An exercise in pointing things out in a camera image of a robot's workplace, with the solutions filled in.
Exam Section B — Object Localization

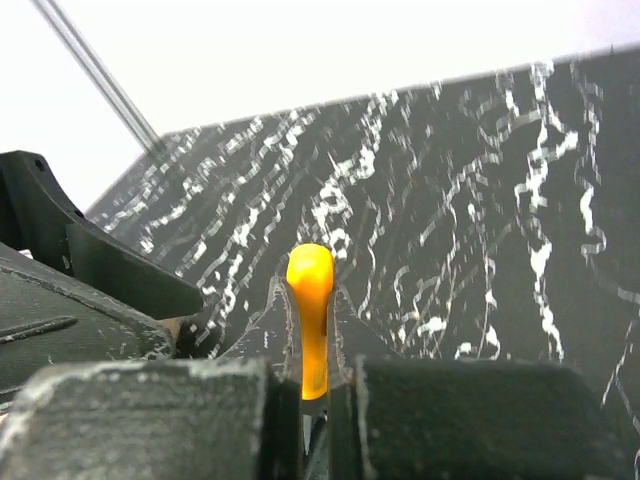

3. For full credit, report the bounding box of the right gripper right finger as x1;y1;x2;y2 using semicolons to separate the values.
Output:
328;285;399;390

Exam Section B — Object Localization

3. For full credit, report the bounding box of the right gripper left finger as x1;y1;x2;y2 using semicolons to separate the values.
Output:
215;276;302;390

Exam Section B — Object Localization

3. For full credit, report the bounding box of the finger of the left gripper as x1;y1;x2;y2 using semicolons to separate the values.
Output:
1;245;175;395
1;151;204;320

